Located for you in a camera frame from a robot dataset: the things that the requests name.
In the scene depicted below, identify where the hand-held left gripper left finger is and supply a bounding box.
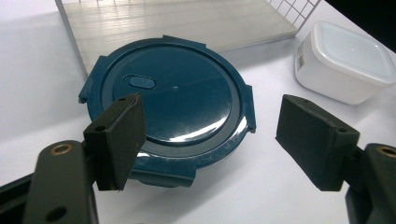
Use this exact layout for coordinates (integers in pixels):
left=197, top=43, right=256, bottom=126
left=83, top=92, right=148, bottom=191

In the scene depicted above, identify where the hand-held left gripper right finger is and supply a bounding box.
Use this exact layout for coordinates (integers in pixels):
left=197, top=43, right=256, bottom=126
left=275, top=93, right=362, bottom=191

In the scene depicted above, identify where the white square lidded container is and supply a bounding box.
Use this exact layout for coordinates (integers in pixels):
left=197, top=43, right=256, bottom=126
left=294, top=21, right=396, bottom=105

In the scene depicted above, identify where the round dark blue lidded container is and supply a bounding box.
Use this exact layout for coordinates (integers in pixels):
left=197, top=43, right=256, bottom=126
left=78, top=35, right=257, bottom=189

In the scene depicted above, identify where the white wire shelf rack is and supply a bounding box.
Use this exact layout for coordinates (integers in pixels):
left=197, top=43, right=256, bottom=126
left=55, top=0, right=322, bottom=80

